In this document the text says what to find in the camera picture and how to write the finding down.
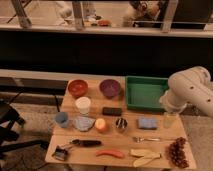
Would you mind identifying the silver metal fork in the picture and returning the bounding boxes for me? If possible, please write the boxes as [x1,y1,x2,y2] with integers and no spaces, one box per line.
[132,137,161,143]

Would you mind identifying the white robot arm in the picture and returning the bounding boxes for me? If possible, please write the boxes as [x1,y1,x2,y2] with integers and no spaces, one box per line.
[159,66,213,129]

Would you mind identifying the small metal tin cup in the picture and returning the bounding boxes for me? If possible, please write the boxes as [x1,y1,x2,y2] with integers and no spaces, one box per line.
[115,118,128,132]

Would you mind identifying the white paper cup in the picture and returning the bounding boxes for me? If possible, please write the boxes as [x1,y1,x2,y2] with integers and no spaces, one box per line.
[75,97,91,115]

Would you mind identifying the blue plastic cup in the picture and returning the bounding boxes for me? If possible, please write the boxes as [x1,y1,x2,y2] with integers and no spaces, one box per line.
[54,112,69,128]

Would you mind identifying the blue sponge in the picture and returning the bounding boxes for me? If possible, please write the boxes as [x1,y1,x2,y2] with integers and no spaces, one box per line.
[138,118,157,130]

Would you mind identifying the bunch of red grapes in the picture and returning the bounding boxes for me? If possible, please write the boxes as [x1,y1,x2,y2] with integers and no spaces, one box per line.
[168,137,189,169]

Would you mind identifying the green plastic tray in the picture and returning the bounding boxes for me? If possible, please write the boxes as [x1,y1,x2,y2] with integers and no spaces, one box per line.
[125,76,168,111]

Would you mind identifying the yellow banana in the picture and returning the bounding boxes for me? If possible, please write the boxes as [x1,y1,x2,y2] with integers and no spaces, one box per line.
[130,149,161,167]

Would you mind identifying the black rectangular block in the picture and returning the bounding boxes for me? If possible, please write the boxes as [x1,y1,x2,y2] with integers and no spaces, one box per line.
[102,107,122,116]

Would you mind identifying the red chili pepper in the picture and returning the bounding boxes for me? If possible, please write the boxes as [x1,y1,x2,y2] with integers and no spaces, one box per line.
[95,150,125,158]

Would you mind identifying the purple bowl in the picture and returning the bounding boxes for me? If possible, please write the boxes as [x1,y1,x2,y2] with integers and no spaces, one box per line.
[99,79,121,98]

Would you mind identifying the red-yellow apple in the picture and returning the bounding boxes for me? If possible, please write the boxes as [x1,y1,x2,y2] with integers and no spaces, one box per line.
[95,118,107,132]

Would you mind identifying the wooden table board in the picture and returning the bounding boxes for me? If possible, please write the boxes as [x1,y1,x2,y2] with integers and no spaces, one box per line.
[45,79,187,169]

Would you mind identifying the grey-blue crumpled cloth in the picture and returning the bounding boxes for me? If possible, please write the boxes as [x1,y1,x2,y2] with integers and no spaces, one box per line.
[73,116,95,132]

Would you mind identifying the orange-red bowl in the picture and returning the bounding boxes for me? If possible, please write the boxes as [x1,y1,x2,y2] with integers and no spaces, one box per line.
[68,79,88,98]

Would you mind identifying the small metal binder clip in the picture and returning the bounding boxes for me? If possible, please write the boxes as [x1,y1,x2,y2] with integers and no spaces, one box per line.
[52,146,69,161]

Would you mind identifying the black office chair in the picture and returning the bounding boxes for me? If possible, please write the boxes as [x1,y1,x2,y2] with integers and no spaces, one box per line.
[0,100,49,159]

